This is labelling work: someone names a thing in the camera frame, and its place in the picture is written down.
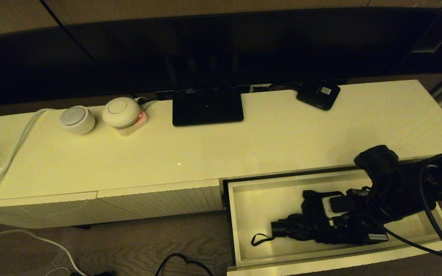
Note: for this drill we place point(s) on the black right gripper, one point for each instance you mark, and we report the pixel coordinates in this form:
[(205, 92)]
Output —
[(363, 222)]

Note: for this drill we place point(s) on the black umbrella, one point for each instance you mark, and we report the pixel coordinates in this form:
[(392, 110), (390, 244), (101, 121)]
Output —
[(301, 226)]

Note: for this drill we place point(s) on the white cabinet drawer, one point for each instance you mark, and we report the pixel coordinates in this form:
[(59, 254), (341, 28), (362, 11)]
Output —
[(259, 207)]

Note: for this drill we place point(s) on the white ribbed cabinet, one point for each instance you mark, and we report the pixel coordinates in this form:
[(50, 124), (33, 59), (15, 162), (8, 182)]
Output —
[(167, 153)]

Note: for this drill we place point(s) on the black set-top box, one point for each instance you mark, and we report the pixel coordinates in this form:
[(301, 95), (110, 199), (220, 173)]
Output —
[(316, 97)]

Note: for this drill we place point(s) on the black flat screen television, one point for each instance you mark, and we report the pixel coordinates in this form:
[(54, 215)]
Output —
[(263, 46)]

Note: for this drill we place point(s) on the white ribbed cabinet door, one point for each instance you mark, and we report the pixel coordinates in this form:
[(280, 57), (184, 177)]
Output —
[(159, 201), (33, 212)]

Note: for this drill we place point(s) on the white power strip red light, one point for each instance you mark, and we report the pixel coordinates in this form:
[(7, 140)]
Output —
[(132, 130)]

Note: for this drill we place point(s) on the cream round dome device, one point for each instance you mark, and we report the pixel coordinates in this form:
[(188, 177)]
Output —
[(120, 112)]

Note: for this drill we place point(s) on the white speaker with grey top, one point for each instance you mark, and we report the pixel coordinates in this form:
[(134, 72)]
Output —
[(77, 121)]

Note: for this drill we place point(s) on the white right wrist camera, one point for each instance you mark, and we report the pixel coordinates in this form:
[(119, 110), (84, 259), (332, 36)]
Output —
[(326, 205)]

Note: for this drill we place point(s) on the black television pedestal base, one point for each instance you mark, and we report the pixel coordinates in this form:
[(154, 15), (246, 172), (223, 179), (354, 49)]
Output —
[(205, 111)]

